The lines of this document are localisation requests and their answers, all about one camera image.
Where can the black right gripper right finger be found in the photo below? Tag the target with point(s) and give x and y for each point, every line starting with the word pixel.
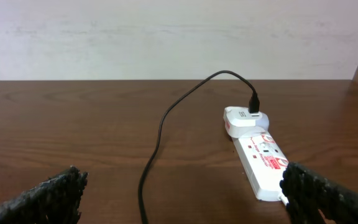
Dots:
pixel 313 198

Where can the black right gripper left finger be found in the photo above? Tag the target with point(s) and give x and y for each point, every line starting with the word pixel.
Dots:
pixel 54 201

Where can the white USB wall charger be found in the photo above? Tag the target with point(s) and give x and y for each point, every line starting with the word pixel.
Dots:
pixel 239 123

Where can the white power strip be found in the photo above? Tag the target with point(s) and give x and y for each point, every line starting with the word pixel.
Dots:
pixel 264 164

